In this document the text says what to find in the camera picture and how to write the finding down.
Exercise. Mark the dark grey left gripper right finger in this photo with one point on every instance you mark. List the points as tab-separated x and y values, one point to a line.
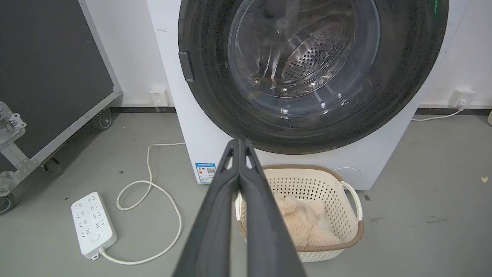
265	231

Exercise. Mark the white washing machine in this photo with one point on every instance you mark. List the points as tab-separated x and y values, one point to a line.
215	134

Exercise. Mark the cream perforated laundry basket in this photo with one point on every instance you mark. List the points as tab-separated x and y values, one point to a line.
338	207

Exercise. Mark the blue energy label sticker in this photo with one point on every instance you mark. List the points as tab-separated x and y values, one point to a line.
205	172

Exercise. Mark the black flight case on wheels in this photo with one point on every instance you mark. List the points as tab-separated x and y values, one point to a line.
50	77

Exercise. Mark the white wall socket with plug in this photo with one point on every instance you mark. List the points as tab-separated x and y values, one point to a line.
461	97

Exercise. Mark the white power strip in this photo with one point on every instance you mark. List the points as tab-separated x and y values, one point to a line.
93	224

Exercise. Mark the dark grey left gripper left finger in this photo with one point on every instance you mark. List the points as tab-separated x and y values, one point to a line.
215	227

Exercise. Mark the black round washing machine door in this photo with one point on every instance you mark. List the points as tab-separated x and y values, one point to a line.
384	96

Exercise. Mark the beige plush toy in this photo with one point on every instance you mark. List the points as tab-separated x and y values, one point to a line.
307	227

